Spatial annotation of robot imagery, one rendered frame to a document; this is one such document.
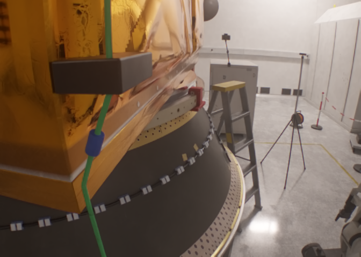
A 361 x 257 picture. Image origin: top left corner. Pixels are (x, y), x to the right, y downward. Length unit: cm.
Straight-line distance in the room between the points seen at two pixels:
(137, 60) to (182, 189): 68
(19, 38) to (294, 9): 890
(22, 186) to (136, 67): 20
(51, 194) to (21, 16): 19
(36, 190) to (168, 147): 60
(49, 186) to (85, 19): 19
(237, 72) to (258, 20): 439
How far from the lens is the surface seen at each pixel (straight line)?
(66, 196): 28
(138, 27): 33
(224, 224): 104
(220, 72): 443
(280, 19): 879
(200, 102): 97
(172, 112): 80
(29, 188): 31
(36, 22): 23
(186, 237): 88
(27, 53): 23
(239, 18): 849
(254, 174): 277
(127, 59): 20
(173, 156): 84
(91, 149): 22
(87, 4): 25
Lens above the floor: 194
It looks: 20 degrees down
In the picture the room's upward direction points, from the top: straight up
